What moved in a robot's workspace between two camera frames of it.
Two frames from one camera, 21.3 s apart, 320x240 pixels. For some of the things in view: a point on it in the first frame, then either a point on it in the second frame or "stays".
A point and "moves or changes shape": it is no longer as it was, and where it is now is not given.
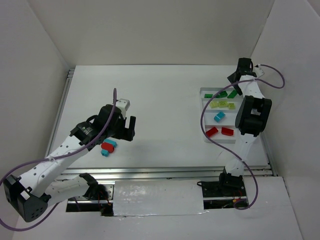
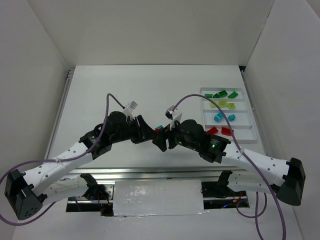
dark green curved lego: [223, 94] stays
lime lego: [223, 104] stays
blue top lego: [114, 143] moves or changes shape
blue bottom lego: [104, 152] -> [231, 117]
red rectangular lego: [211, 132] stays
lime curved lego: [214, 104] stays
